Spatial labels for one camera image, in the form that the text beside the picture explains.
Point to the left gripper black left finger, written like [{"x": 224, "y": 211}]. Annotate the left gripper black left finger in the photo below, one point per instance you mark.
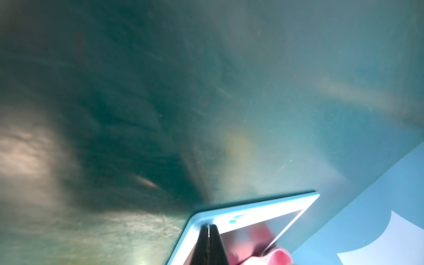
[{"x": 201, "y": 249}]

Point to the blue-edged white drawing tablet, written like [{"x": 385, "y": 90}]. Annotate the blue-edged white drawing tablet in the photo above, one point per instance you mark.
[{"x": 249, "y": 228}]

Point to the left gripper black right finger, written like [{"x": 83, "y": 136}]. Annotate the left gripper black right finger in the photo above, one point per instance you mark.
[{"x": 217, "y": 254}]

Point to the pink cloth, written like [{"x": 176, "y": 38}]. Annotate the pink cloth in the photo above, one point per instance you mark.
[{"x": 277, "y": 256}]

